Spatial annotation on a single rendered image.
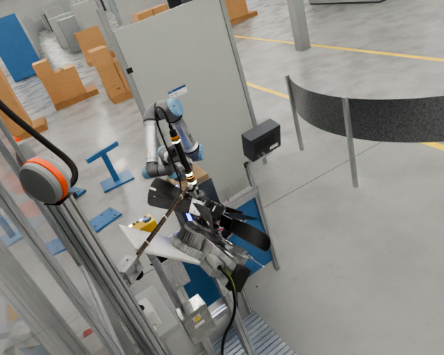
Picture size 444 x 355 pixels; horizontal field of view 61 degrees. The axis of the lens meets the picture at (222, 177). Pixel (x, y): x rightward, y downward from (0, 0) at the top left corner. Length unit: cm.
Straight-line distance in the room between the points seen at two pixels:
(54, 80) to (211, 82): 740
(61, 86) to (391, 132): 899
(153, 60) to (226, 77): 82
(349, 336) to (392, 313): 34
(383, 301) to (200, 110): 244
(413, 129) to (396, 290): 130
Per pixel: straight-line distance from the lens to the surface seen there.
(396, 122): 345
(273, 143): 266
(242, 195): 267
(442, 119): 342
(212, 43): 398
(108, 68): 932
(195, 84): 392
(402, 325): 286
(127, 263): 161
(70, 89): 1102
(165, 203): 192
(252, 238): 198
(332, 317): 290
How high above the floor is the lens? 233
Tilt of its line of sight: 30 degrees down
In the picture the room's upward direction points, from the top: 19 degrees counter-clockwise
